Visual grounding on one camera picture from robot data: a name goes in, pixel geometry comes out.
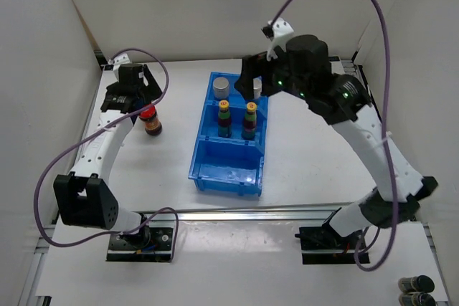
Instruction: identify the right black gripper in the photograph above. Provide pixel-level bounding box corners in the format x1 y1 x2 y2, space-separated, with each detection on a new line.
233 45 311 102

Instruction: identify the blue-label shaker can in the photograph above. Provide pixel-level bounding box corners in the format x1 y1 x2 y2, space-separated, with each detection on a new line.
252 79 262 100
212 77 230 100

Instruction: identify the yellow-cap sauce bottle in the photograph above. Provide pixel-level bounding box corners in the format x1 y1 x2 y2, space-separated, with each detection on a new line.
217 100 232 138
241 102 257 140

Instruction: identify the red-lid sauce jar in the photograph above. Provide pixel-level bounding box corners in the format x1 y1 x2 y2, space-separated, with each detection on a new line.
139 106 162 136

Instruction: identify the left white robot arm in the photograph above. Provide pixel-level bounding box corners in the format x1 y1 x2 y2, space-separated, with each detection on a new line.
53 63 162 249

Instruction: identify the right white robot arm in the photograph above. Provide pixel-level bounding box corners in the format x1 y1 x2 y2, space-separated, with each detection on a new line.
235 34 438 249

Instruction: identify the blue three-compartment plastic bin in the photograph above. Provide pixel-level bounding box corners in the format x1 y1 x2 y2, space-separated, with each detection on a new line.
189 72 268 196

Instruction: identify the upper dark corner bottle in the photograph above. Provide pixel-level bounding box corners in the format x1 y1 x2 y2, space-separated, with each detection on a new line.
397 274 435 293

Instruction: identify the dark corner bottle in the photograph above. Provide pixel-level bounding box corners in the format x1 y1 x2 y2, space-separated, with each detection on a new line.
399 292 437 306
397 274 435 293

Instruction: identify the lower dark corner bottle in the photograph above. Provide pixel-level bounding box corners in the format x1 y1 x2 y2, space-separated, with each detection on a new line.
399 292 437 306

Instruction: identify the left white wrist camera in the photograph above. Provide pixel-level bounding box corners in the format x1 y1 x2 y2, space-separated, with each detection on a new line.
108 53 131 71

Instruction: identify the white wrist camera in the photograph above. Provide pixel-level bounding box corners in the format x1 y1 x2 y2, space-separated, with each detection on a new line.
262 17 294 61
108 53 131 71

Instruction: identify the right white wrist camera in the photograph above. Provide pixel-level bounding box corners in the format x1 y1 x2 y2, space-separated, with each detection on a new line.
262 17 294 61

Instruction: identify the aluminium frame rail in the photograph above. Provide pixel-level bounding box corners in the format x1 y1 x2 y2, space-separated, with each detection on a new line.
53 55 412 223

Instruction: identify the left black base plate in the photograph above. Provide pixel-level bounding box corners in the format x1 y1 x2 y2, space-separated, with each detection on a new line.
105 227 175 263

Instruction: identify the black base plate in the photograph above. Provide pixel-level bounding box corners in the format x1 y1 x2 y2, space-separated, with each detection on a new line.
295 226 363 265
105 227 175 263

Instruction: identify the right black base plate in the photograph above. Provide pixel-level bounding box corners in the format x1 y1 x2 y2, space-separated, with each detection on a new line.
295 226 363 265

